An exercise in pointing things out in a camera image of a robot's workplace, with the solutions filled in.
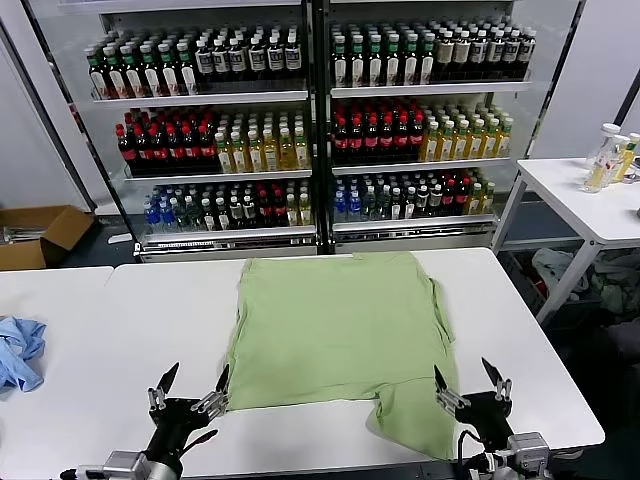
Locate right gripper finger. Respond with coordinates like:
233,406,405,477
480,356,513,414
433,364,472,413

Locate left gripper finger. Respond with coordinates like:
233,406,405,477
191,363,231,419
146,361,180,412

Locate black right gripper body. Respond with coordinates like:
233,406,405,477
451,392,517,454

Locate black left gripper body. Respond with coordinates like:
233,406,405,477
148,397,222,455

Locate light green polo shirt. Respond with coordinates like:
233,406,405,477
219,252,461,461

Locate bystander dark trouser leg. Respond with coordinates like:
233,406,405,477
607,322,640,359

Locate light grey garment pile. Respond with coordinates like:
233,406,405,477
530,248,591,301

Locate light blue crumpled garment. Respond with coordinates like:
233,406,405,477
0,314,48,394

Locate green garment pile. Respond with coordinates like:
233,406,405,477
592,249,640,316

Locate brown cardboard box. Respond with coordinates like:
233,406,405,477
0,204,96,271

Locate white side table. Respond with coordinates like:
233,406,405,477
492,157,640,326

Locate silver metal rods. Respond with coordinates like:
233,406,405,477
1,224,50,245

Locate yellow juice bottle white cap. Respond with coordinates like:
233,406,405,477
582,134,630,194

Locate yellow juice bottle green cap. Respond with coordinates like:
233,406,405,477
610,140,640,184

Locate clear bottle red print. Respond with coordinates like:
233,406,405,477
584,122,620,171

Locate beverage display shelf unit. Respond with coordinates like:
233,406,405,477
319,0,584,256
22,0,321,264

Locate green cap tea bottle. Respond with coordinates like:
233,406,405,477
105,45,127,99
157,43,180,96
419,32,436,85
366,32,385,86
402,32,420,85
122,44,145,98
87,47,110,100
348,33,367,87
330,33,349,87
175,42,198,95
384,32,402,86
140,44,162,97

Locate dark bottle blue white label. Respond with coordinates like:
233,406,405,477
227,37,247,84
283,33,302,81
518,28,537,79
486,28,505,80
469,28,488,80
247,35,267,82
211,38,230,85
502,28,520,79
193,38,213,86
265,34,285,81

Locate dark bottle beige label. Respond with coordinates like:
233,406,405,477
435,30,455,81
452,29,471,80

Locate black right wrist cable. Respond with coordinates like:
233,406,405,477
452,428,494,471

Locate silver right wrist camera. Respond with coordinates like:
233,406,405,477
507,432,549,474

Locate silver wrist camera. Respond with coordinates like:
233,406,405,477
102,451,149,480
507,432,549,474

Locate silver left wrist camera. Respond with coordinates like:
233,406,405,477
102,451,149,480

